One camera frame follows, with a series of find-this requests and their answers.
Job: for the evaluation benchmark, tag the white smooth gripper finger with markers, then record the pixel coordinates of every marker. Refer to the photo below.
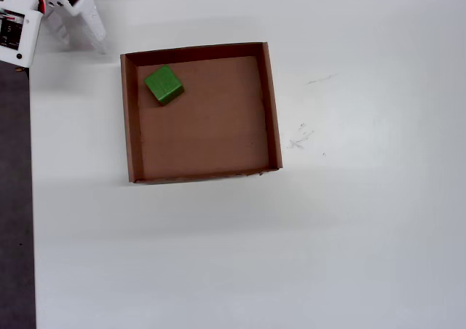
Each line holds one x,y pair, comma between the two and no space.
56,16

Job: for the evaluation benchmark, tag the white toothed gripper finger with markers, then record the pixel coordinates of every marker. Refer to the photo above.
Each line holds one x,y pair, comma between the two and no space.
95,27

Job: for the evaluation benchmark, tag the green cube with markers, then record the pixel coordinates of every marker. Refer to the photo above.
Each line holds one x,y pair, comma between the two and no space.
164,85

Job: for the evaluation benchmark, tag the brown cardboard box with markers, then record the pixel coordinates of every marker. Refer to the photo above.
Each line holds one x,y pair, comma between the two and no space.
204,136

